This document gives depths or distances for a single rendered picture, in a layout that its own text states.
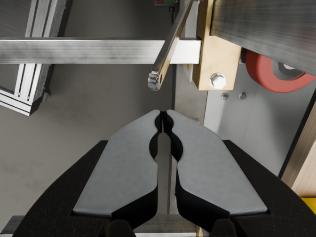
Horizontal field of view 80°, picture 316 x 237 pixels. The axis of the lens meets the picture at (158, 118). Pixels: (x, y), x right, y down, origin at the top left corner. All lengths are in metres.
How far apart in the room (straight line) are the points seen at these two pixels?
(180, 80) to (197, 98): 0.06
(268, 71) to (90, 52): 0.22
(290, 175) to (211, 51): 0.25
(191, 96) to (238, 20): 0.30
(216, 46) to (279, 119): 0.30
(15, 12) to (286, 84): 1.02
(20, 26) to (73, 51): 0.81
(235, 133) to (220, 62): 0.41
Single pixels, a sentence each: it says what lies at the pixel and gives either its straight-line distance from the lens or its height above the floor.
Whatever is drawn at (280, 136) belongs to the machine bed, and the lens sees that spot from 0.52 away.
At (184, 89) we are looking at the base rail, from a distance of 0.45.
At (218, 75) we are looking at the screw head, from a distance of 0.27.
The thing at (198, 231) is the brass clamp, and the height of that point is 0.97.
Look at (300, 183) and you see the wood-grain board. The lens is 0.41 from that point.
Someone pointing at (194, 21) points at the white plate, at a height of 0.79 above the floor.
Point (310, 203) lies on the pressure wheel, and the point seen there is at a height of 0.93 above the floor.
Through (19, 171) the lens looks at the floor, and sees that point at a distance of 1.91.
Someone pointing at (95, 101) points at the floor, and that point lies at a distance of 1.29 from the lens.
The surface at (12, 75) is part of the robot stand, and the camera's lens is 1.18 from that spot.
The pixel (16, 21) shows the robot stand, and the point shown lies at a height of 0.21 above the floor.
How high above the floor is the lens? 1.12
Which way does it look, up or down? 61 degrees down
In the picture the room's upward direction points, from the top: 179 degrees clockwise
